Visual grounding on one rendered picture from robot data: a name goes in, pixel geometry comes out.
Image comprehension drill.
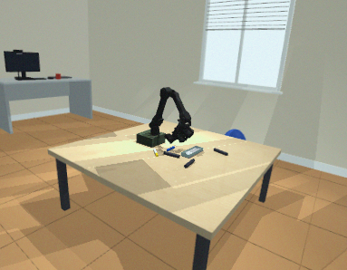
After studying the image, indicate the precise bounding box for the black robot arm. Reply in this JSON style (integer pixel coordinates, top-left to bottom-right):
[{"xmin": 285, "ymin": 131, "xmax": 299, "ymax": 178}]
[{"xmin": 149, "ymin": 87, "xmax": 194, "ymax": 143}]

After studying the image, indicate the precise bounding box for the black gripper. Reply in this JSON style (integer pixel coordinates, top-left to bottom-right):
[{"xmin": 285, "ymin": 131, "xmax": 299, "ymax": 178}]
[{"xmin": 164, "ymin": 127, "xmax": 182, "ymax": 144}]

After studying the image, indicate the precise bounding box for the keyboard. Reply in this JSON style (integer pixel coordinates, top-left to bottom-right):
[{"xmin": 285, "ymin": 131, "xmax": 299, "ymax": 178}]
[{"xmin": 181, "ymin": 146, "xmax": 204, "ymax": 159}]

